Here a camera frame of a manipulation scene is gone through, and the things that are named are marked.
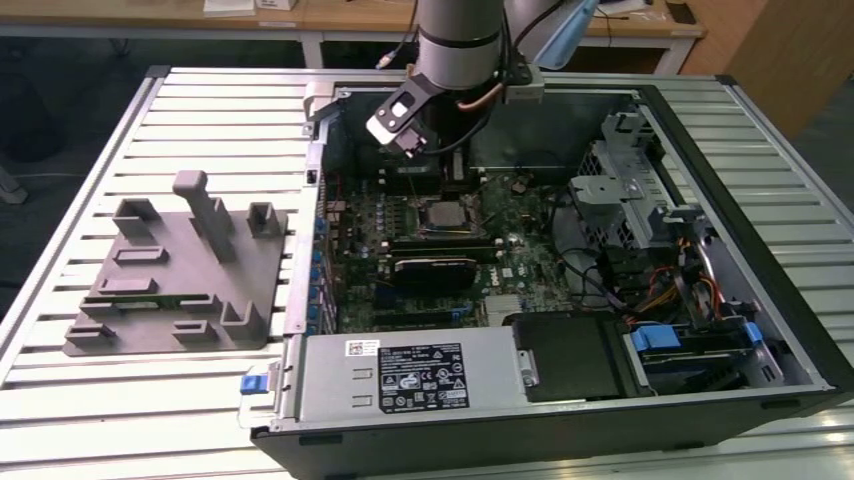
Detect silver CPU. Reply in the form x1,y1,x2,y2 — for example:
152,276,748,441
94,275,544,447
424,202,465,228

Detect metal socket cover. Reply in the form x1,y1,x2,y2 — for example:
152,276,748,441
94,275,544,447
465,174,523,229

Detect CPU socket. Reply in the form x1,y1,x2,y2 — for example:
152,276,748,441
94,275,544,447
413,195,484,240

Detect black RAM slots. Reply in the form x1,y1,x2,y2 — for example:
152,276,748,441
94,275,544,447
388,238,500,265
376,166,487,197

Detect green motherboard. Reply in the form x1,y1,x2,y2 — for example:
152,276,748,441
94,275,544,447
317,172,586,335

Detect silver drive cage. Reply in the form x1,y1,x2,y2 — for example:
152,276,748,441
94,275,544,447
566,112,679,251

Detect black graphics card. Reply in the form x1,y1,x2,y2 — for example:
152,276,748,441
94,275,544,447
388,255,479,302

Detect wooden desk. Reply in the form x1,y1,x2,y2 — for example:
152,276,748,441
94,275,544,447
0,0,708,76

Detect small silver heatsink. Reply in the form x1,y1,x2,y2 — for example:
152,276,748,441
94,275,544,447
484,294,527,320

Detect grey plastic latch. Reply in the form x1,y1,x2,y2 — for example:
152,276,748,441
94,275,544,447
647,203,706,239

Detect white paper sheet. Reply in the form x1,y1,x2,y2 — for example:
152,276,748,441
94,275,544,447
201,0,256,15

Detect grey parts rack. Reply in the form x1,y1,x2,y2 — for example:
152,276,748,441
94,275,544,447
60,169,296,357

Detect black power supply label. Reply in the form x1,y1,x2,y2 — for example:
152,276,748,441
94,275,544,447
376,341,472,414

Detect brown wooden cabinet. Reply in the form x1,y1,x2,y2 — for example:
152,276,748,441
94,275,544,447
679,0,854,146

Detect blue disk carrier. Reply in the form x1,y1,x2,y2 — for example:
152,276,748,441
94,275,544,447
628,321,763,359

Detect silver power supply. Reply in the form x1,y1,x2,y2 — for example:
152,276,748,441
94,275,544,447
292,327,532,426

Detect black hard disk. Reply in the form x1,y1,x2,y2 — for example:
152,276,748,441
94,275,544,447
638,349,752,396

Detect black PC case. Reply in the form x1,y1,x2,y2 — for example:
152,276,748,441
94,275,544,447
236,73,854,480

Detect grey chair leg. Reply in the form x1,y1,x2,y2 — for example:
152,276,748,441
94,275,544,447
0,152,29,205

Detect silver disk bay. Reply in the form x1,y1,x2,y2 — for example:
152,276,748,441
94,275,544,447
619,314,788,399

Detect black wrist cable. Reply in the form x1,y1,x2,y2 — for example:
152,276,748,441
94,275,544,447
423,74,528,157

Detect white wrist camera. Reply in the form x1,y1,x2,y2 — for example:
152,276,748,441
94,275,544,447
364,82,441,159

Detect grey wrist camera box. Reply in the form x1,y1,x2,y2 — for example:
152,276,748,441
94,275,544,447
501,67,547,105

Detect coloured power wires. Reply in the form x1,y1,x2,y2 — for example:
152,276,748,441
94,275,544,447
623,237,728,326

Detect small silver bracket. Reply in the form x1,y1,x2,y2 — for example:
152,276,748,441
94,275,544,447
515,348,540,389

